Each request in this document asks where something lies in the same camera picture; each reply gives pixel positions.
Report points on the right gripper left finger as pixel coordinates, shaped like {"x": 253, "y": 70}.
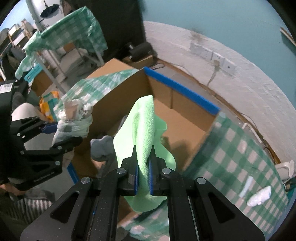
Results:
{"x": 88, "y": 210}

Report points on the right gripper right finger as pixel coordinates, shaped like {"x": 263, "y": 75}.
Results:
{"x": 196, "y": 209}

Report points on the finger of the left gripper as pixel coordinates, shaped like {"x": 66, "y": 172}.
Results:
{"x": 57, "y": 145}
{"x": 50, "y": 128}

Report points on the beige white patterned cloth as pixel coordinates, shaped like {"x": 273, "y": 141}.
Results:
{"x": 74, "y": 121}

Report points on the grey blue sock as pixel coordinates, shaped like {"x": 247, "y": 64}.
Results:
{"x": 102, "y": 149}

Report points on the white blue sock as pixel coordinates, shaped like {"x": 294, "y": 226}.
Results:
{"x": 260, "y": 197}

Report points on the light green cloth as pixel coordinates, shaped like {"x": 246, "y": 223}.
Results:
{"x": 143, "y": 129}

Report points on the orange teal package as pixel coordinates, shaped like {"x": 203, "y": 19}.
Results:
{"x": 47, "y": 104}

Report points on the green checkered tablecloth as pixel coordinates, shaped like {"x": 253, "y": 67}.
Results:
{"x": 226, "y": 156}

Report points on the blue edged cardboard box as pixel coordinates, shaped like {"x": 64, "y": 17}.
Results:
{"x": 154, "y": 104}

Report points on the white electric kettle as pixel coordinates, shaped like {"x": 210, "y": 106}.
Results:
{"x": 285, "y": 170}

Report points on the black cylindrical device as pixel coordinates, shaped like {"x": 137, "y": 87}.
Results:
{"x": 136, "y": 53}

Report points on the white plug with cable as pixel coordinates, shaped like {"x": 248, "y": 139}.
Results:
{"x": 216, "y": 69}

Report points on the white wall socket strip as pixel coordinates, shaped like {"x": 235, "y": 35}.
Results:
{"x": 213, "y": 57}

